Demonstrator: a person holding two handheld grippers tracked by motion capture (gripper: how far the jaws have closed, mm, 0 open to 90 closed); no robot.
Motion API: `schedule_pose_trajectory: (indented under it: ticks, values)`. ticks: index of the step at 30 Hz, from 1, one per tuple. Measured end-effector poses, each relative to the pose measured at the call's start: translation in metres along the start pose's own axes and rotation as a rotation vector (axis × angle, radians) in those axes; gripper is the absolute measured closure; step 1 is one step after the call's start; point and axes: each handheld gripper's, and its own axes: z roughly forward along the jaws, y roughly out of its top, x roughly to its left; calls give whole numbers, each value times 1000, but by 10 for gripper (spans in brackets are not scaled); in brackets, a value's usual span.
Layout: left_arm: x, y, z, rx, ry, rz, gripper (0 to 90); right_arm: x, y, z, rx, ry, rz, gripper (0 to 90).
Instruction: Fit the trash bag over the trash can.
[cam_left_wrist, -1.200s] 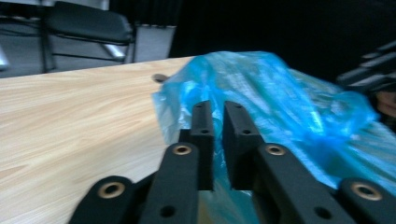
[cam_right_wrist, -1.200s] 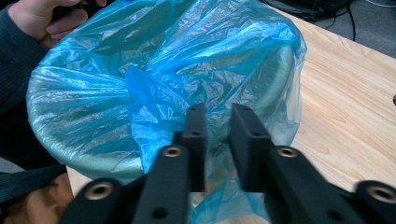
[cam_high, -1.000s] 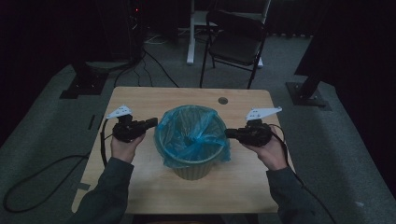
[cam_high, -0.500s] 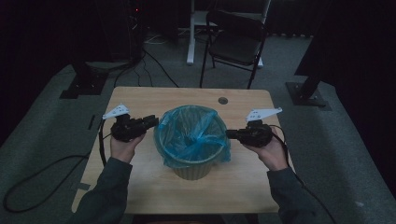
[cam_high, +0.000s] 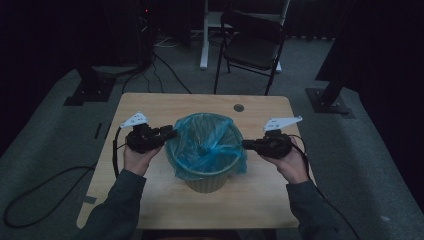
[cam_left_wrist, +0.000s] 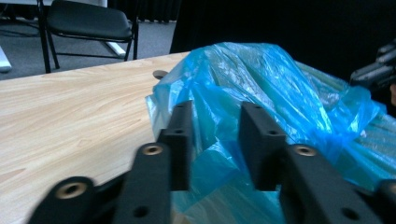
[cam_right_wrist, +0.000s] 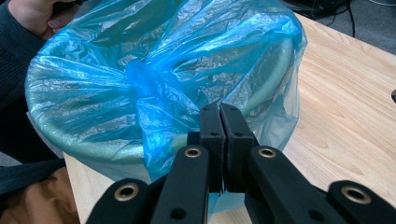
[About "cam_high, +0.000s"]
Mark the person's left hand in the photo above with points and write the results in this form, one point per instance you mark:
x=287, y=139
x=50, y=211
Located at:
x=140, y=163

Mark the grey tape piece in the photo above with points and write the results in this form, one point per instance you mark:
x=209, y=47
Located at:
x=90, y=200

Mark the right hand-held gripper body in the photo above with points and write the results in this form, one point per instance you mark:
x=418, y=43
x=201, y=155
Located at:
x=276, y=143

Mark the black stand with base plate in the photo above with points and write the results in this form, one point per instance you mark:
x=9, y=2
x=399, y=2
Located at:
x=90, y=90
x=328, y=103

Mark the green plastic trash bin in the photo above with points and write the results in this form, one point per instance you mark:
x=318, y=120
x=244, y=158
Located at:
x=206, y=185

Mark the small white scrap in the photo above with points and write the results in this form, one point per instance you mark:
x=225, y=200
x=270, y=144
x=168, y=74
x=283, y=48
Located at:
x=385, y=219

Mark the blue plastic trash bag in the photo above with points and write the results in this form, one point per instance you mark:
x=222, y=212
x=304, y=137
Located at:
x=206, y=140

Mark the person's right hand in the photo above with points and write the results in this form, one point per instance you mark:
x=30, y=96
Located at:
x=293, y=166

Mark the round grey stand base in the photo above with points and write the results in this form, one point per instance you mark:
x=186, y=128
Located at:
x=113, y=69

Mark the black folding chair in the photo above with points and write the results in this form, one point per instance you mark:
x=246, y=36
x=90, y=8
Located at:
x=253, y=50

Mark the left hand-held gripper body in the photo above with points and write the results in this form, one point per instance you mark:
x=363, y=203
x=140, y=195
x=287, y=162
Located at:
x=143, y=140

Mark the black floor tape strip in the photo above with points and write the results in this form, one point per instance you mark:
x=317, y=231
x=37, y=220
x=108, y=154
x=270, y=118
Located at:
x=98, y=131
x=108, y=130

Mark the dark equipment with red light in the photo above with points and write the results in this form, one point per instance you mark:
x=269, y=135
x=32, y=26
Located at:
x=146, y=30

